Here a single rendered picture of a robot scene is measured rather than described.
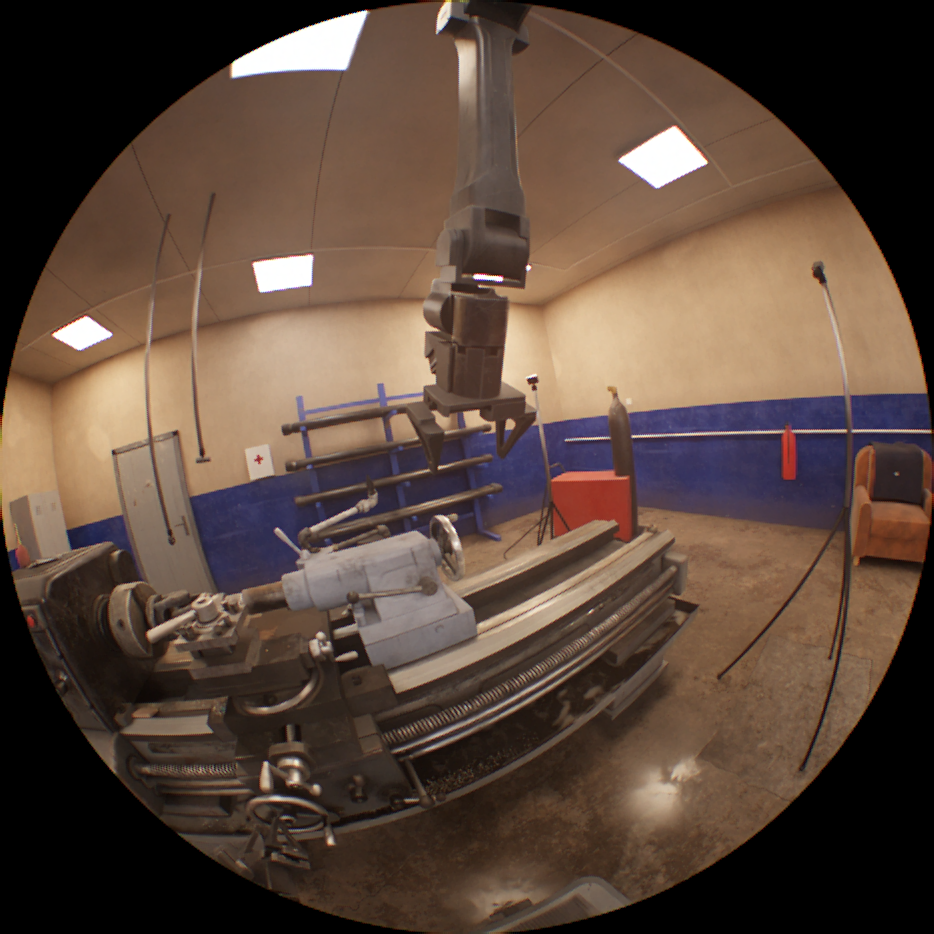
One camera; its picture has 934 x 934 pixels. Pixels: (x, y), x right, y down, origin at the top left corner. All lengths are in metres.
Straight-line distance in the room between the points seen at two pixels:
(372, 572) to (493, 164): 0.89
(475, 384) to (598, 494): 2.91
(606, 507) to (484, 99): 3.12
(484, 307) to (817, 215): 4.08
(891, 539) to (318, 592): 3.67
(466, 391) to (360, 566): 0.66
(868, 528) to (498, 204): 3.23
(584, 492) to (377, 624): 2.65
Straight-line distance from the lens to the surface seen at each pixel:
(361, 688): 0.89
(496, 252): 0.31
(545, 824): 1.52
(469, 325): 0.32
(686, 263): 4.32
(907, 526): 3.36
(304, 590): 0.94
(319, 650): 0.82
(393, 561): 0.91
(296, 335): 4.21
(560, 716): 1.31
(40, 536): 4.70
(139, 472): 4.59
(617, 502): 3.15
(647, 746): 1.71
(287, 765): 0.77
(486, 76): 0.42
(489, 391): 0.33
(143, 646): 1.16
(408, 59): 2.11
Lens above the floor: 1.45
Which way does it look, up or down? 7 degrees down
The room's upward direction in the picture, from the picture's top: 10 degrees counter-clockwise
